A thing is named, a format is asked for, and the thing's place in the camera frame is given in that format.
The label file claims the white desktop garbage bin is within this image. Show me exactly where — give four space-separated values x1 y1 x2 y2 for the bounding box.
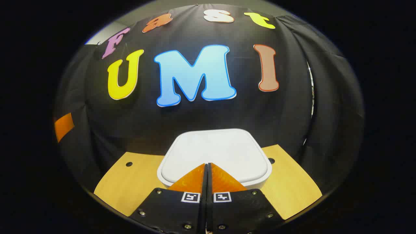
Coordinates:
157 128 273 189

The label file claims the black backdrop cloth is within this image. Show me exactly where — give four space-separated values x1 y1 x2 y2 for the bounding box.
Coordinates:
54 4 365 195

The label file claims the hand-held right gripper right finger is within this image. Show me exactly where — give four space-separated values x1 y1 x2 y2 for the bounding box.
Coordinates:
207 162 286 234

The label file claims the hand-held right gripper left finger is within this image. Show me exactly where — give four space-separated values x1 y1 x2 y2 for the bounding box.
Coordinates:
129 162 208 234

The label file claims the wooden desktop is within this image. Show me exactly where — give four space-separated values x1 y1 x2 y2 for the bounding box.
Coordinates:
94 144 323 221

